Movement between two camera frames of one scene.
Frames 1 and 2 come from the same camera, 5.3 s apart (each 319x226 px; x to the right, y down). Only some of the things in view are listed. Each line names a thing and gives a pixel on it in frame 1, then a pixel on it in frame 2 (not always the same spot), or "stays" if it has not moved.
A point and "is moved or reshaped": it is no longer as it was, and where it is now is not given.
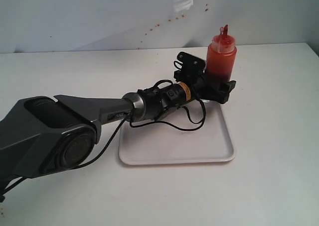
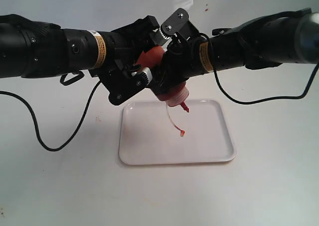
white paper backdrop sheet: [39, 19] stays
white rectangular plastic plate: [199, 132] stays
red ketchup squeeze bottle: [222, 56] is moved or reshaped
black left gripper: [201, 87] -> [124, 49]
